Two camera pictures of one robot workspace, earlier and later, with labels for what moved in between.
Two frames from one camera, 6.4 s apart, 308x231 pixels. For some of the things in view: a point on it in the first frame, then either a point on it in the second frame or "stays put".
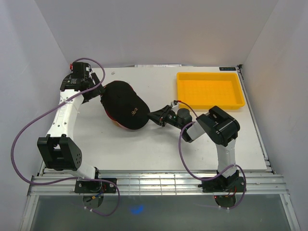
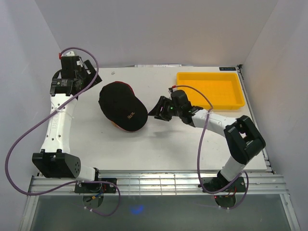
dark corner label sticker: (227, 69) stays put
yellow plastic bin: (204, 91) stays put
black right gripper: (159, 116) -> (162, 102)
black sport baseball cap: (124, 106) stays put
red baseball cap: (115, 123) -> (114, 123)
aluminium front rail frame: (255, 184) stays put
